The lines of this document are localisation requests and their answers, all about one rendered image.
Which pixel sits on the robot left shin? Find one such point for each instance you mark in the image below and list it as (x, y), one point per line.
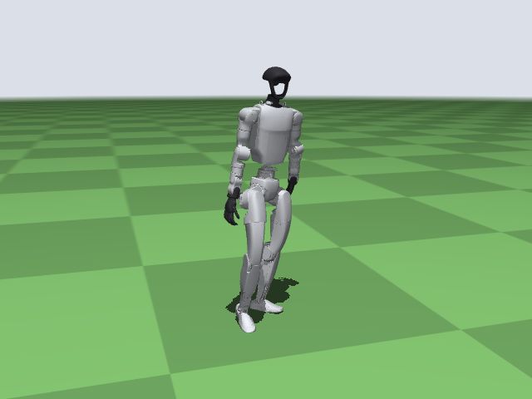
(266, 276)

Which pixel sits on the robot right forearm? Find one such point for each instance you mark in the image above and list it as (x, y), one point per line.
(236, 172)

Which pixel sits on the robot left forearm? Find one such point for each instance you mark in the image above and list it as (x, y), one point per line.
(293, 166)

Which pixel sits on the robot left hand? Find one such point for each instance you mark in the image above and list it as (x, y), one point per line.
(291, 183)

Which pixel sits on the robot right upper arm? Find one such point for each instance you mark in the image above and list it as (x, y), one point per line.
(247, 117)

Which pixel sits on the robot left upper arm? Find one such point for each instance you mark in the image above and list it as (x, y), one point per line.
(295, 147)

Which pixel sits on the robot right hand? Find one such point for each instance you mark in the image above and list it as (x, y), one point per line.
(230, 206)

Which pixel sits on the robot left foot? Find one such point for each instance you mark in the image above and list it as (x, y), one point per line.
(265, 306)

